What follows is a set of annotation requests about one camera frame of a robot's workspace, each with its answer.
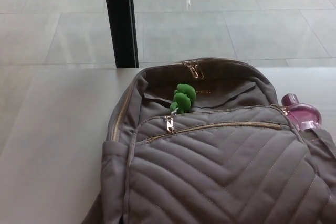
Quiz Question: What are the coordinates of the purple transparent water bottle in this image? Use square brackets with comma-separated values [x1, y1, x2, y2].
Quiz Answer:
[281, 92, 323, 132]

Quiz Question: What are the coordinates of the black window frame post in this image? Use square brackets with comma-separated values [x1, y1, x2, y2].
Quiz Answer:
[102, 0, 140, 69]

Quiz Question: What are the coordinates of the grey quilted backpack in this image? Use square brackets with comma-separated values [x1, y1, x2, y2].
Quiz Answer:
[89, 56, 336, 224]

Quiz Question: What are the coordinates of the green plush keychain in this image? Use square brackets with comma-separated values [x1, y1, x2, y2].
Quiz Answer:
[169, 83, 197, 116]

